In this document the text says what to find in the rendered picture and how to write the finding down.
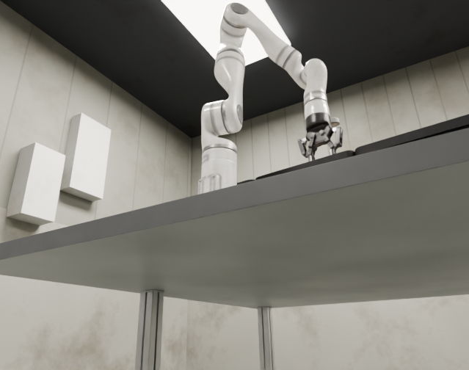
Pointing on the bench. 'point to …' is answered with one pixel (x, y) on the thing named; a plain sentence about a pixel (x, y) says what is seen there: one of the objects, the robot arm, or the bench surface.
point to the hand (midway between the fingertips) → (322, 160)
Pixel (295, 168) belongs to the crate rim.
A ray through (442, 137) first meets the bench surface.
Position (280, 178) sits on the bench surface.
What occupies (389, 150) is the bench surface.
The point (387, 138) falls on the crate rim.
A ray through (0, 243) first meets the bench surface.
